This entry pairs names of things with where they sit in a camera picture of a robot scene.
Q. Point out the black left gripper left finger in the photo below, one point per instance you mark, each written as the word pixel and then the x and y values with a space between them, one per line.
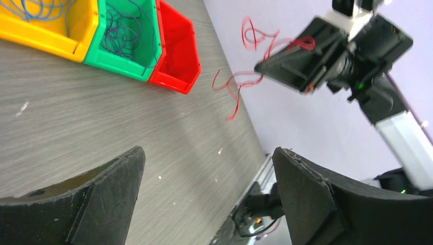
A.
pixel 95 207

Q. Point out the green plastic bin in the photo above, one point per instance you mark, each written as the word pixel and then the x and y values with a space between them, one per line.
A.
pixel 127 40

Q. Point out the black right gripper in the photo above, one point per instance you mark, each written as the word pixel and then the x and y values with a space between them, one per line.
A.
pixel 305 65

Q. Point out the yellow plastic bin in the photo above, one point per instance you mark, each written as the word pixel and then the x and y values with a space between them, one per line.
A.
pixel 62 28

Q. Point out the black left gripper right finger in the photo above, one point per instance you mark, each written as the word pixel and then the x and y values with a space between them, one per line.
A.
pixel 325 207

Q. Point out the red plastic bin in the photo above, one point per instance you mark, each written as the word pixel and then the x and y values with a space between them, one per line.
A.
pixel 179 65

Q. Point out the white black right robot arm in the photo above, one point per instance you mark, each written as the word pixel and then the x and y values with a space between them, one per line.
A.
pixel 389 113

